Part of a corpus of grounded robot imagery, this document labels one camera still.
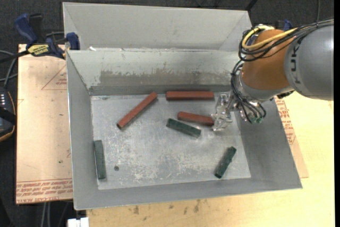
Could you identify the red-brown flat block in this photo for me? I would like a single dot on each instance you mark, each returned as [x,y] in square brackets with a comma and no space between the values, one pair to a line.
[190,95]
[195,118]
[136,110]

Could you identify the dark green flat block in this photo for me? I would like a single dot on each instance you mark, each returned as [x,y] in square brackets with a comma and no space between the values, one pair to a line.
[183,128]
[225,162]
[100,159]

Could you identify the grey metal bin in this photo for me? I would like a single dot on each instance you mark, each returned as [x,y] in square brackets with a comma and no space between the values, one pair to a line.
[159,156]

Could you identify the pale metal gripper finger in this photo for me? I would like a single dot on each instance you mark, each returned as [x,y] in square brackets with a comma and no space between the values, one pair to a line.
[223,102]
[222,121]

